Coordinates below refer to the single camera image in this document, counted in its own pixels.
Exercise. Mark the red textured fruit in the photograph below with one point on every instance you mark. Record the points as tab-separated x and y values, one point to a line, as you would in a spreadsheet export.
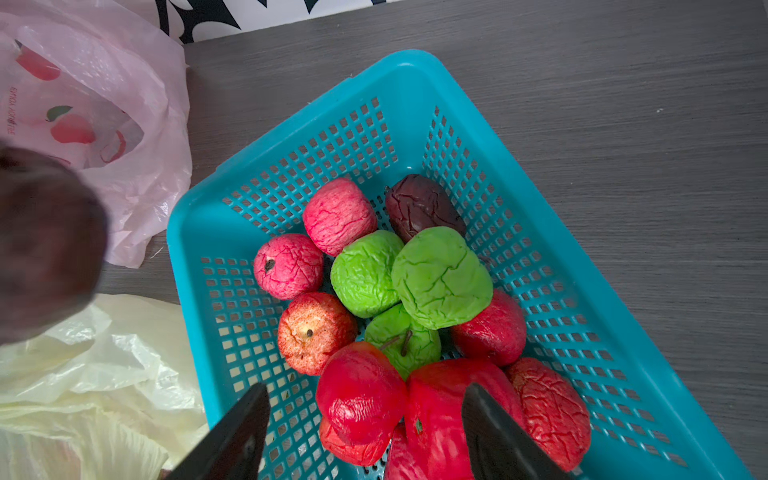
433	444

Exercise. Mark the large pink-red fruit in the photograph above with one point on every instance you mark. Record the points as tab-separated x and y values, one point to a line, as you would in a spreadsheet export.
337	215

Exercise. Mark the round red apple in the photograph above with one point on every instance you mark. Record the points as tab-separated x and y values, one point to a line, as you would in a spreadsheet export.
497	334

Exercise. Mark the dark maroon fruit yellow bag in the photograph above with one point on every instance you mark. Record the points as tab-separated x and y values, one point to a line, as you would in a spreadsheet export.
54	235

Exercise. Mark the yellow plastic bag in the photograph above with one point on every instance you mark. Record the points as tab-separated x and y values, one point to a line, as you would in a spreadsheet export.
110	393

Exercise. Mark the red cracked fruit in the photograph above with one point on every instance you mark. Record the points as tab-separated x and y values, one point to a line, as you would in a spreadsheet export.
313	328

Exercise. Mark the red cracked apple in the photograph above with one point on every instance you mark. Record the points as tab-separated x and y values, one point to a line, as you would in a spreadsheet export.
364	455

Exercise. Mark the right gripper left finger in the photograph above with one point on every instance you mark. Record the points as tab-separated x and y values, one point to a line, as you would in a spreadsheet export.
233	449

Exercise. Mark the small green fruit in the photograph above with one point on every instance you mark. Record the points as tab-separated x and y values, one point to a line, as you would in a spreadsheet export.
407	345

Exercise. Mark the small pink-red fruit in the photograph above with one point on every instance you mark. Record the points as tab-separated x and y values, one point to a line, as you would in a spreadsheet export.
289	265

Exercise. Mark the green apple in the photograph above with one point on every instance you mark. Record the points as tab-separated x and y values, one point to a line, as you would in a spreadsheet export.
361	274

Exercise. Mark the teal plastic basket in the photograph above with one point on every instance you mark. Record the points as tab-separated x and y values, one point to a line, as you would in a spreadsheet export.
406	114

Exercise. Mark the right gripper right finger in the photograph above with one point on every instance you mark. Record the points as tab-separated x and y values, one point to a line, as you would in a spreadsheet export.
498	447

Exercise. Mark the small pink plastic bag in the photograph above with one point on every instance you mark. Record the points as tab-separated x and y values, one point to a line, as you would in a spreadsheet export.
102	91

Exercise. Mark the small red fruit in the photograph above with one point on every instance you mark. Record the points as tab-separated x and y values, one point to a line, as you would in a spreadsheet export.
556	416

